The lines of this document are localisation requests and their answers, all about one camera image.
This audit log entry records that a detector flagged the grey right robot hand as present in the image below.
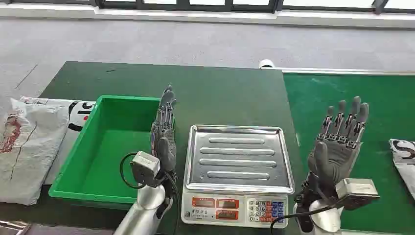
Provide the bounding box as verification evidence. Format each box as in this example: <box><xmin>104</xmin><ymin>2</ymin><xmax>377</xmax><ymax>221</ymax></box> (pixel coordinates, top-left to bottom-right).
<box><xmin>307</xmin><ymin>95</ymin><xmax>370</xmax><ymax>196</ymax></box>

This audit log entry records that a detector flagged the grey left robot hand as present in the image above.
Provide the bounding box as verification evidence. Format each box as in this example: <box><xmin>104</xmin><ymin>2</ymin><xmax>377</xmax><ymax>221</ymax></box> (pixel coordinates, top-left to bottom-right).
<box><xmin>149</xmin><ymin>85</ymin><xmax>178</xmax><ymax>182</ymax></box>

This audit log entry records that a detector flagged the green plastic crate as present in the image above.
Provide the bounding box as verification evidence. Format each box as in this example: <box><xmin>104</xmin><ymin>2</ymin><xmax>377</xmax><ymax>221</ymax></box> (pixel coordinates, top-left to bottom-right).
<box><xmin>48</xmin><ymin>94</ymin><xmax>176</xmax><ymax>206</ymax></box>

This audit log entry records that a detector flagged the electronic scale with steel pan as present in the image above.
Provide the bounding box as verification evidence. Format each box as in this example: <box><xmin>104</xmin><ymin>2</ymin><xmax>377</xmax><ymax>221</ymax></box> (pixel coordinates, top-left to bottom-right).
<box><xmin>181</xmin><ymin>124</ymin><xmax>296</xmax><ymax>229</ymax></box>

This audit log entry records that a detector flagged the green conveyor belt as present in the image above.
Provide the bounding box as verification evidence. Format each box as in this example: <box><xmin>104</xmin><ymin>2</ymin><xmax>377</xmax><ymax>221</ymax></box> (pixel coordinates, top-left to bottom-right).
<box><xmin>283</xmin><ymin>72</ymin><xmax>415</xmax><ymax>234</ymax></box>

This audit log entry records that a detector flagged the white parcel with black print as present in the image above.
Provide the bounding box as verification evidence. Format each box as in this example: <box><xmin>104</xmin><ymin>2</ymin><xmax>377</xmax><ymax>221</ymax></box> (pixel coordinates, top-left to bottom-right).
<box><xmin>19</xmin><ymin>95</ymin><xmax>96</xmax><ymax>186</ymax></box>

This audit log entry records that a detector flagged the grey parcel with red print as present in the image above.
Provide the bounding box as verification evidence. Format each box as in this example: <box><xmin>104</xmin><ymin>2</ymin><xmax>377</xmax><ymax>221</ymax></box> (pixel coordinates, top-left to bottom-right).
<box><xmin>0</xmin><ymin>97</ymin><xmax>70</xmax><ymax>206</ymax></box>

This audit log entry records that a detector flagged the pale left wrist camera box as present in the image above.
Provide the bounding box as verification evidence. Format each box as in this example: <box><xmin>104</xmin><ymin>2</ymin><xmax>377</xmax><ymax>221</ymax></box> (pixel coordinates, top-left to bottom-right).
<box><xmin>130</xmin><ymin>150</ymin><xmax>161</xmax><ymax>188</ymax></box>

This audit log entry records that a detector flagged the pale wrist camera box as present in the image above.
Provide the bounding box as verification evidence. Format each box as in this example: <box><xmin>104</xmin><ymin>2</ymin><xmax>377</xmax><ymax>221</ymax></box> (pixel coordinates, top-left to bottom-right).
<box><xmin>335</xmin><ymin>178</ymin><xmax>380</xmax><ymax>211</ymax></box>
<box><xmin>130</xmin><ymin>150</ymin><xmax>161</xmax><ymax>188</ymax></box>

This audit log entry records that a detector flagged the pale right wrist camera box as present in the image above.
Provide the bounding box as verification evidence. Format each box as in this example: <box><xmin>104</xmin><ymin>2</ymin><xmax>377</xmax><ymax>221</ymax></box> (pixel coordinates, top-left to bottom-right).
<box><xmin>335</xmin><ymin>178</ymin><xmax>380</xmax><ymax>211</ymax></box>

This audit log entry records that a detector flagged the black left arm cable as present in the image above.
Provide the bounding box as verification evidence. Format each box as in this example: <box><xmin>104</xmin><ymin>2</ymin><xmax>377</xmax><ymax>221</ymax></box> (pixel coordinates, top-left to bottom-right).
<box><xmin>164</xmin><ymin>172</ymin><xmax>181</xmax><ymax>235</ymax></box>

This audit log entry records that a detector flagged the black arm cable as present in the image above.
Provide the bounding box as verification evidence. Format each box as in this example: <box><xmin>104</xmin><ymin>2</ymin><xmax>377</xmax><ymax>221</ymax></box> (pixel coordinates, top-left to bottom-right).
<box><xmin>164</xmin><ymin>172</ymin><xmax>181</xmax><ymax>235</ymax></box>
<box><xmin>270</xmin><ymin>202</ymin><xmax>341</xmax><ymax>235</ymax></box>

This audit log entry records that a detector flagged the black looped left camera cable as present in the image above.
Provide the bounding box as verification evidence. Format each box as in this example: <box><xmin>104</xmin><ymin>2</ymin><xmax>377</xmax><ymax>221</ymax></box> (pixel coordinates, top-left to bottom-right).
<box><xmin>119</xmin><ymin>152</ymin><xmax>144</xmax><ymax>190</ymax></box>

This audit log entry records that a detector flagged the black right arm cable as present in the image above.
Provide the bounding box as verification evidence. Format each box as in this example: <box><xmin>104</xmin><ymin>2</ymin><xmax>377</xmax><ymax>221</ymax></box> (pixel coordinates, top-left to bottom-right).
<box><xmin>270</xmin><ymin>202</ymin><xmax>341</xmax><ymax>235</ymax></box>

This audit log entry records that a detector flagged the silver conveyor side rail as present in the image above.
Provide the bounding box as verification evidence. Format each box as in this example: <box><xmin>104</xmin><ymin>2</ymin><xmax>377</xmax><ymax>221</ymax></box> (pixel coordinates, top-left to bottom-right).
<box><xmin>261</xmin><ymin>67</ymin><xmax>415</xmax><ymax>76</ymax></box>

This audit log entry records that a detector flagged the dark window frame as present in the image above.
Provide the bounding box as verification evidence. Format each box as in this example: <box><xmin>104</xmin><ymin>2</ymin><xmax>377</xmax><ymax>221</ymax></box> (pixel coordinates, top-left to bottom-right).
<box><xmin>0</xmin><ymin>0</ymin><xmax>415</xmax><ymax>15</ymax></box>

